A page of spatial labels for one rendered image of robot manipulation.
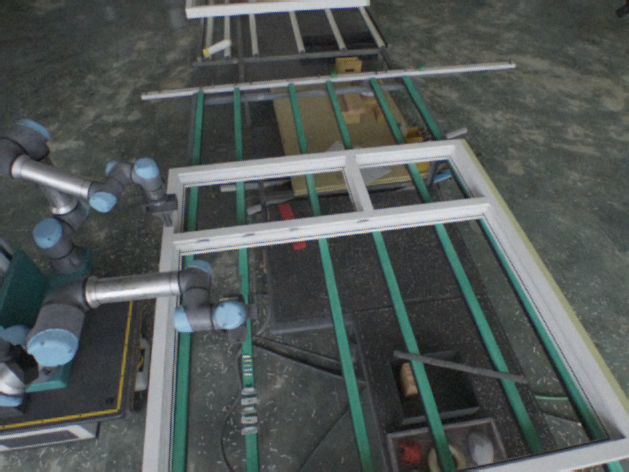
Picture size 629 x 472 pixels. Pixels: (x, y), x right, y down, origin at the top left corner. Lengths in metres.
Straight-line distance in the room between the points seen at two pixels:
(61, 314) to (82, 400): 0.98
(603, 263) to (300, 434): 2.30
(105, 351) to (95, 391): 0.20
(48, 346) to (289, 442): 1.35
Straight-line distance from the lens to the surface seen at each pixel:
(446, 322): 1.95
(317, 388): 2.37
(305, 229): 1.75
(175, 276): 1.29
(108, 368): 2.29
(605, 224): 3.68
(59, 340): 1.31
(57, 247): 2.05
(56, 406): 2.32
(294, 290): 1.95
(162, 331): 1.55
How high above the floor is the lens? 2.23
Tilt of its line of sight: 50 degrees down
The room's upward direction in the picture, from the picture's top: straight up
